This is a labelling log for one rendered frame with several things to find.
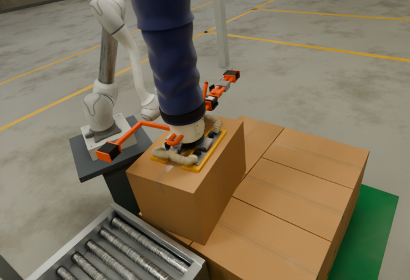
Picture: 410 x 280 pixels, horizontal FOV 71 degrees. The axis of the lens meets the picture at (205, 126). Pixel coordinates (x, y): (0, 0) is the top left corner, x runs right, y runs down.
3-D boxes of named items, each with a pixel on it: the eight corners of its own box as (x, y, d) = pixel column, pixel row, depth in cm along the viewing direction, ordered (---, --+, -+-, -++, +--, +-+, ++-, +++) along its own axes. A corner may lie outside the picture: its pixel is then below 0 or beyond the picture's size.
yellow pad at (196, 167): (199, 173, 138) (197, 165, 135) (181, 168, 142) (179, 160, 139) (227, 132, 162) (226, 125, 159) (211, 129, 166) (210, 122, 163)
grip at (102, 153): (111, 163, 136) (107, 155, 133) (97, 158, 139) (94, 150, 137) (122, 152, 142) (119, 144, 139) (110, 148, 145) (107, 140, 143)
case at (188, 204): (204, 246, 150) (193, 193, 128) (144, 221, 168) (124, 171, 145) (246, 170, 192) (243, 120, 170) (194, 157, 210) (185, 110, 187)
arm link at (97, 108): (87, 133, 187) (74, 104, 174) (94, 117, 202) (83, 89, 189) (111, 130, 186) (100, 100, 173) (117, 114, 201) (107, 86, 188)
